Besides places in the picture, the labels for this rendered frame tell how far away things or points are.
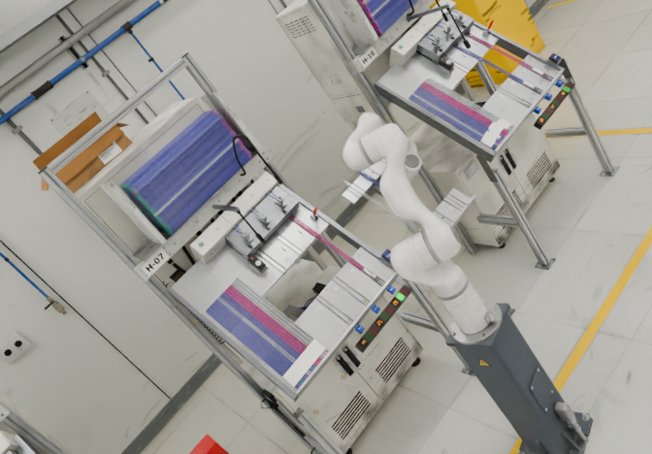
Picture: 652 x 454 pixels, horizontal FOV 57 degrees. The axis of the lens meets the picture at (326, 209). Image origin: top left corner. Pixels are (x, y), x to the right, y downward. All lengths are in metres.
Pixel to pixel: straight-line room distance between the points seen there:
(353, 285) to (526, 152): 1.53
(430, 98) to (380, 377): 1.41
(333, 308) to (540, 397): 0.86
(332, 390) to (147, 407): 1.78
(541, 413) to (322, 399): 1.01
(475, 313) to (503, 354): 0.18
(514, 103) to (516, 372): 1.47
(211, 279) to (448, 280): 1.09
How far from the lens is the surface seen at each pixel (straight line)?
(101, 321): 4.13
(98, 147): 2.82
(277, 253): 2.64
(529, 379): 2.33
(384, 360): 3.07
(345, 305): 2.54
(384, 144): 2.00
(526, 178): 3.67
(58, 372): 4.15
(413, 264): 1.93
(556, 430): 2.52
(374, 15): 3.15
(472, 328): 2.12
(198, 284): 2.63
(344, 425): 3.03
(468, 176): 3.30
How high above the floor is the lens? 2.12
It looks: 24 degrees down
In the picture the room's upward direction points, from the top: 37 degrees counter-clockwise
